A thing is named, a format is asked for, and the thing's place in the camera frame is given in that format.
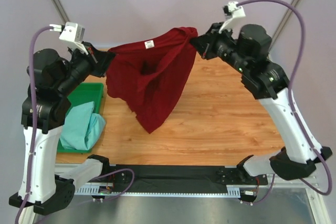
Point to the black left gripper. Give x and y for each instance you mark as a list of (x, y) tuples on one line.
[(100, 60)]

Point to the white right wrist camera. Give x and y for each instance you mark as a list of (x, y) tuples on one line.
[(233, 14)]

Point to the light teal t-shirt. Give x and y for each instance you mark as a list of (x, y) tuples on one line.
[(82, 128)]

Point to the slotted white cable duct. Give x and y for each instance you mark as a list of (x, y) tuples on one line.
[(97, 190)]

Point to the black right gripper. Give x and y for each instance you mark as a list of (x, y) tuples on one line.
[(204, 42)]

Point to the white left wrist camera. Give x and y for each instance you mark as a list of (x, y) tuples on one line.
[(72, 35)]

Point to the aluminium frame rail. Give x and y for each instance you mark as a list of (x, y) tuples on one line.
[(297, 183)]

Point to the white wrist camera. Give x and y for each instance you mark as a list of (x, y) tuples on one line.
[(72, 35), (233, 14)]

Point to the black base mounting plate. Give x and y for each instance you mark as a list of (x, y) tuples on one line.
[(190, 178)]

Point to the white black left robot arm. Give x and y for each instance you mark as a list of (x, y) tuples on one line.
[(43, 116)]

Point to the dark red t-shirt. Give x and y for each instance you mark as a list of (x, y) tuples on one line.
[(150, 75)]

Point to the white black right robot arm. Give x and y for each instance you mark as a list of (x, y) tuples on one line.
[(268, 84)]

